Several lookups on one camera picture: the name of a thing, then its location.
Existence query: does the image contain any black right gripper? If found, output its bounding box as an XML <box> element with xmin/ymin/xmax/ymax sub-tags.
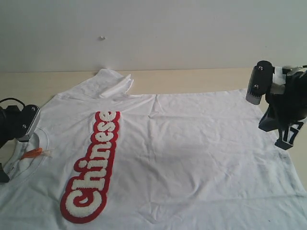
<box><xmin>259</xmin><ymin>71</ymin><xmax>307</xmax><ymax>150</ymax></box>

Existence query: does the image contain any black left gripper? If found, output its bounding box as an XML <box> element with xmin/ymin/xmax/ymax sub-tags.
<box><xmin>0</xmin><ymin>105</ymin><xmax>29</xmax><ymax>184</ymax></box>

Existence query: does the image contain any white t-shirt red lettering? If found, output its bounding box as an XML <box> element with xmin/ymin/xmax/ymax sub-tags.
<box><xmin>0</xmin><ymin>69</ymin><xmax>307</xmax><ymax>230</ymax></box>

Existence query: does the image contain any orange neck label tag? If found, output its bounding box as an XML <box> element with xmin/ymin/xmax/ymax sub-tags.
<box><xmin>20</xmin><ymin>148</ymin><xmax>43</xmax><ymax>160</ymax></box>

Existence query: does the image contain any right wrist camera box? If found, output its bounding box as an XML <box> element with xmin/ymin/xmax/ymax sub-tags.
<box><xmin>246</xmin><ymin>60</ymin><xmax>274</xmax><ymax>105</ymax></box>

